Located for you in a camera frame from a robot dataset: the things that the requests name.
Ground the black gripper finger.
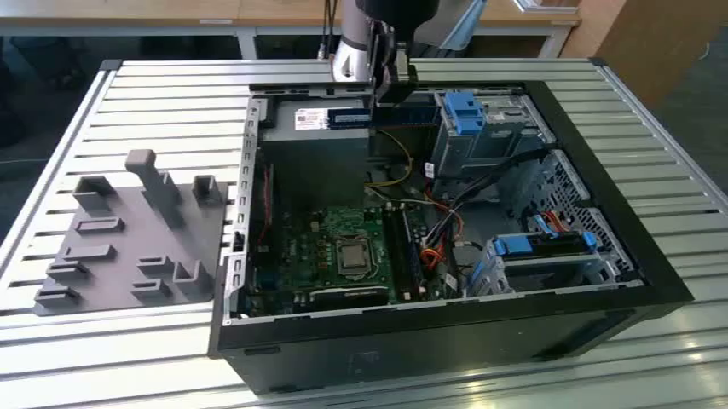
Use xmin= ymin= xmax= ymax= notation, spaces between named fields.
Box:
xmin=365 ymin=18 xmax=380 ymax=125
xmin=377 ymin=41 xmax=419 ymax=105

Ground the blue RAM stick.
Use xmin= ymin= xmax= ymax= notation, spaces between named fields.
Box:
xmin=325 ymin=94 xmax=439 ymax=128

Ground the black installed RAM stick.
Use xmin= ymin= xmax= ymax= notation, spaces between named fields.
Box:
xmin=399 ymin=207 xmax=425 ymax=302

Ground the blue disk carrier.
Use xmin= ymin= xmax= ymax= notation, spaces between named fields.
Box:
xmin=491 ymin=232 xmax=596 ymax=259
xmin=444 ymin=90 xmax=486 ymax=135

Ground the metal drive cage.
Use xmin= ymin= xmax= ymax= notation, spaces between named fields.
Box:
xmin=427 ymin=90 xmax=556 ymax=181
xmin=463 ymin=232 xmax=627 ymax=296

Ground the gray power supply unit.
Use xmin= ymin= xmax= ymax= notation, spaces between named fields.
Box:
xmin=258 ymin=101 xmax=371 ymax=206

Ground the green motherboard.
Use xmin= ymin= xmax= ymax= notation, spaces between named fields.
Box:
xmin=248 ymin=203 xmax=459 ymax=319

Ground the silver CPU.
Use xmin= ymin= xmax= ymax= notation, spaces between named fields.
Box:
xmin=336 ymin=244 xmax=371 ymax=274

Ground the long wooden desk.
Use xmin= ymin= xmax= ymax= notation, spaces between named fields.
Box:
xmin=0 ymin=0 xmax=582 ymax=60

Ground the wooden cabinet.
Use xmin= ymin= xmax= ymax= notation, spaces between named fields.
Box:
xmin=559 ymin=0 xmax=728 ymax=108

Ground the black graphics card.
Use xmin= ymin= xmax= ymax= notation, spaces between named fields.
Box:
xmin=309 ymin=285 xmax=391 ymax=310

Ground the black open PC case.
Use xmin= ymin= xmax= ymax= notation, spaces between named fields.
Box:
xmin=204 ymin=79 xmax=695 ymax=395

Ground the gray parts rack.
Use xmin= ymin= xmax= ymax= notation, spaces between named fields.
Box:
xmin=33 ymin=148 xmax=229 ymax=319

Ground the yellow wire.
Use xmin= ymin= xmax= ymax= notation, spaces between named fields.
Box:
xmin=363 ymin=127 xmax=415 ymax=188

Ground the thick black cable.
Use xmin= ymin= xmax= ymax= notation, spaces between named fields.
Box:
xmin=436 ymin=147 xmax=551 ymax=206

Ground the thin red wire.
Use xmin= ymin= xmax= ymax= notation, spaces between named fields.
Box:
xmin=256 ymin=164 xmax=275 ymax=253

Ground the orange wire bundle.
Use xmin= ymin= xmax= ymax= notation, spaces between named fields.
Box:
xmin=419 ymin=248 xmax=451 ymax=272

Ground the red flat data cable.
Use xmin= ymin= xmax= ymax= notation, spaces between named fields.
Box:
xmin=539 ymin=210 xmax=576 ymax=235

